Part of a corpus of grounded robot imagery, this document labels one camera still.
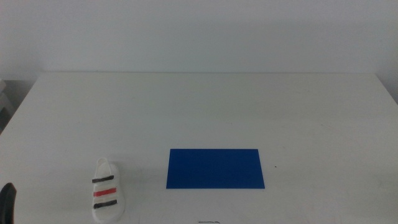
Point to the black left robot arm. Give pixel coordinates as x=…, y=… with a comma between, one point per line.
x=7, y=202

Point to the blue rectangular mat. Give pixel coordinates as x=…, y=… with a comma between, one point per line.
x=214, y=169

